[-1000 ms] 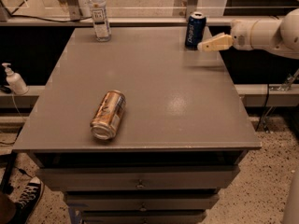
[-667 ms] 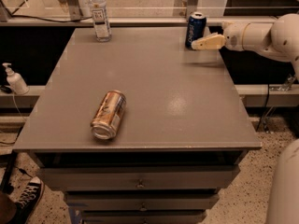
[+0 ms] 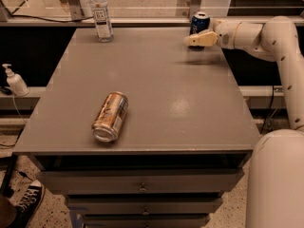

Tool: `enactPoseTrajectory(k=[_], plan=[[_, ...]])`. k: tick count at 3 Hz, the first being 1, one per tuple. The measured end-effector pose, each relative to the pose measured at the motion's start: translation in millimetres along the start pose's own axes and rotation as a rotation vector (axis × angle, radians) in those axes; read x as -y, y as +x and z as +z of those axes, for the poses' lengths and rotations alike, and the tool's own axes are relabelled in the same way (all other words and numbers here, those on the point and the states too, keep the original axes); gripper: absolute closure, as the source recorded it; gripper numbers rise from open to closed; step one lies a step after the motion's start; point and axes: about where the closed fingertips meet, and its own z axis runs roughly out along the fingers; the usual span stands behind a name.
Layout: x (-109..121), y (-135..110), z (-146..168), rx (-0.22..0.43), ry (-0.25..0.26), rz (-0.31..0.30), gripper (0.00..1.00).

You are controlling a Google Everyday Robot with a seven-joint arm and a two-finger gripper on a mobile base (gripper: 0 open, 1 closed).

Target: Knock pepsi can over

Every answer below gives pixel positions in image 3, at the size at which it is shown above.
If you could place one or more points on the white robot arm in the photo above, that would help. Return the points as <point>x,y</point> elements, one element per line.
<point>276,174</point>

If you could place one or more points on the white pump dispenser bottle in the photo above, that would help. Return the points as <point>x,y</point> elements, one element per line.
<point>15,81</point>

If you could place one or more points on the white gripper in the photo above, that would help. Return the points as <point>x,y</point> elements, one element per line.
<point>225,34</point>

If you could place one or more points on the grey drawer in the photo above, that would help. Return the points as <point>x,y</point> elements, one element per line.
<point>151,221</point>
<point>140,181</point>
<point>145,206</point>

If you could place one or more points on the gold soda can lying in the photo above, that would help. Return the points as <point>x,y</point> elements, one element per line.
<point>107,126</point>

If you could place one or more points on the clear plastic water bottle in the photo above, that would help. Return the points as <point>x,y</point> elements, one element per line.
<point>102,20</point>

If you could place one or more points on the blue pepsi can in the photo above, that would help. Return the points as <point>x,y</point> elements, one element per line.
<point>200,21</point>

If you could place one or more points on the black white sneaker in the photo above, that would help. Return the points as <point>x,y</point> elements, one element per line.
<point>28,204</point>

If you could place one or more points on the grey drawer cabinet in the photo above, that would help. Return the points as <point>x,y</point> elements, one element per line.
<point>185,110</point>

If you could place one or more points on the top grey drawer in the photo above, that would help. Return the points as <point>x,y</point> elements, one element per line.
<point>140,181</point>

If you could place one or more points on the middle grey drawer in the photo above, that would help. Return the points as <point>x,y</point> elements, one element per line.
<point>145,206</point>

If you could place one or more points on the bottom grey drawer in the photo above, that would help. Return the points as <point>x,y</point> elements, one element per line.
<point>151,221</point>

